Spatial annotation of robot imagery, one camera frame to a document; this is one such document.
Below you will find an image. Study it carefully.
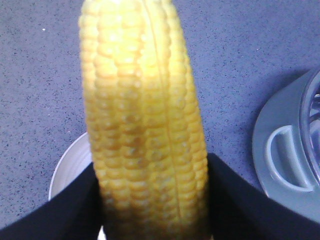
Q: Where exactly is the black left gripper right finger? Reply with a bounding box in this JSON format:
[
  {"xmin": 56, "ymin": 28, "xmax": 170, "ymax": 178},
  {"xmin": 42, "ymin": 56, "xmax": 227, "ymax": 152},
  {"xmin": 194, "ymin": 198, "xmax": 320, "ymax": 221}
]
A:
[{"xmin": 207, "ymin": 153, "xmax": 320, "ymax": 240}]

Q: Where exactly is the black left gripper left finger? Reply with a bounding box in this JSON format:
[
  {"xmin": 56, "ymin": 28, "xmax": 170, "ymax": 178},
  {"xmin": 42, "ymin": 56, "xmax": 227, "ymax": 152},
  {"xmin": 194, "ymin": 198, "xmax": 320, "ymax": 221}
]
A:
[{"xmin": 0, "ymin": 164, "xmax": 102, "ymax": 240}]

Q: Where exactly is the white round plate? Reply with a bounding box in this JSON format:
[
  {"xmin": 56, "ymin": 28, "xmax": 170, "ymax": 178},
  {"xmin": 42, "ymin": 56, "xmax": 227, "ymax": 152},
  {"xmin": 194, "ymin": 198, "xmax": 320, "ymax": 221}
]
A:
[{"xmin": 47, "ymin": 131, "xmax": 106, "ymax": 240}]

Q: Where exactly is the green electric cooking pot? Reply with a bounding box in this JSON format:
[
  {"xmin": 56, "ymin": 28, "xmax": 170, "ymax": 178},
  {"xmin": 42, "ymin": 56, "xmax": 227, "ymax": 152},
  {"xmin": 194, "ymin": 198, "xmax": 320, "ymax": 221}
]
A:
[{"xmin": 251, "ymin": 68, "xmax": 320, "ymax": 201}]

